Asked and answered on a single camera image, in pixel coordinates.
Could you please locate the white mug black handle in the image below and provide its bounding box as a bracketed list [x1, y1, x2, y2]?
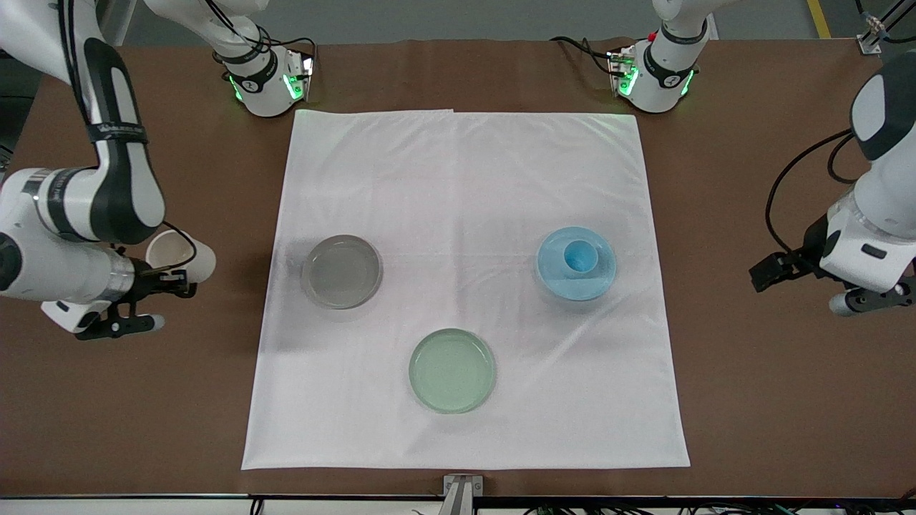
[145, 229, 216, 284]

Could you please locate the blue cup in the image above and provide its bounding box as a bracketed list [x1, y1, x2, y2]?
[563, 241, 600, 278]

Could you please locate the gray plate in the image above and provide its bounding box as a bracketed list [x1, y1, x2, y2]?
[301, 235, 384, 310]

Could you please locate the blue plate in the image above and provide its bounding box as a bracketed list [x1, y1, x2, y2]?
[537, 227, 618, 301]

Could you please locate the silver base connector plate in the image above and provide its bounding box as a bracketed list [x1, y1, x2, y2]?
[286, 49, 316, 102]
[608, 46, 638, 98]

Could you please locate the green plate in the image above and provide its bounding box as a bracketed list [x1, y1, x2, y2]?
[409, 328, 497, 414]

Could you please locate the white table cloth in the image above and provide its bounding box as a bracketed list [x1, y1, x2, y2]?
[241, 109, 691, 471]

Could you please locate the aluminium frame profile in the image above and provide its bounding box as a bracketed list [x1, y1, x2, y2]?
[857, 0, 916, 55]

